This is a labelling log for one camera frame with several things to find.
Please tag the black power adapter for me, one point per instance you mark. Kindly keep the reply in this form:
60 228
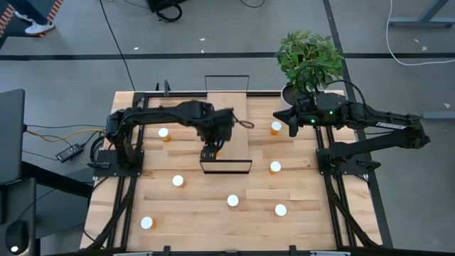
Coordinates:
69 153

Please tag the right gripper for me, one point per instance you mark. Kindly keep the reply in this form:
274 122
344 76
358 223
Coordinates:
307 112

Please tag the grey metal desk leg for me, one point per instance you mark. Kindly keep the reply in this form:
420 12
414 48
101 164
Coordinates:
419 22

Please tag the wooden shelf black metal frames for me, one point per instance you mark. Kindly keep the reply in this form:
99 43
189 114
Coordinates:
241 142

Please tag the black side desk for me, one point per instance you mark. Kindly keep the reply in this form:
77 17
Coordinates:
53 177

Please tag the black aluminium table frame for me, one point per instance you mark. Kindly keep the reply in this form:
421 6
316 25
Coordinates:
106 172

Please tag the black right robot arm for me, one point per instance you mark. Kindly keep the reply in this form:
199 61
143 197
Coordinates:
373 119

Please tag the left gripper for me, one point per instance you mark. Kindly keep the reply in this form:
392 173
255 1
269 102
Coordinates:
220 124

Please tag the person's white shoe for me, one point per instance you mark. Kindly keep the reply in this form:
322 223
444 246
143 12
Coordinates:
39 28
23 16

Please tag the black monitor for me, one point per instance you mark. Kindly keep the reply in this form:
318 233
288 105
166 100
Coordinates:
10 135

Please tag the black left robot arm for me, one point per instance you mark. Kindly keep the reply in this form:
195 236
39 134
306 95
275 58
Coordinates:
156 115

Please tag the grey metal floor bar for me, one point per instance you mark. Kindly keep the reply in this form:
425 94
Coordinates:
439 115

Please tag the black computer mouse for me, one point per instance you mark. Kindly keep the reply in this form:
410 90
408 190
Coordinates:
16 234

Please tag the person's legs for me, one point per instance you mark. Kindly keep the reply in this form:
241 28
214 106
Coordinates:
28 9

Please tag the black ramp orange hazard stripes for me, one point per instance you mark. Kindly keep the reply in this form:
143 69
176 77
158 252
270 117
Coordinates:
57 7

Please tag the green potted plant white pot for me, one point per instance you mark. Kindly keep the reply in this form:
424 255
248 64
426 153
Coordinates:
305 53

